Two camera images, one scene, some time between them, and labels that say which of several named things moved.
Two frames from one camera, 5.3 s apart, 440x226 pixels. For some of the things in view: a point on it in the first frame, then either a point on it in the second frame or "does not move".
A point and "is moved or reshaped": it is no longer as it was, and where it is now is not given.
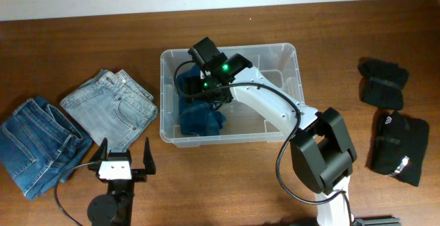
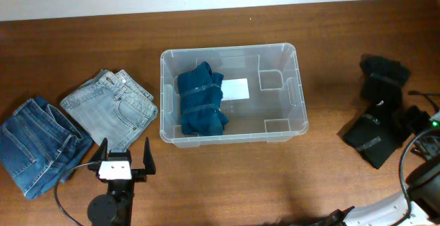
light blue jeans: x=111 y=106 does not move
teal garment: x=197 y=115 does not move
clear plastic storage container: x=185 y=123 does not move
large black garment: x=398 y=145 is moved or reshaped
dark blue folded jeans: x=39 y=147 does not move
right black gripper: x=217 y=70 → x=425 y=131
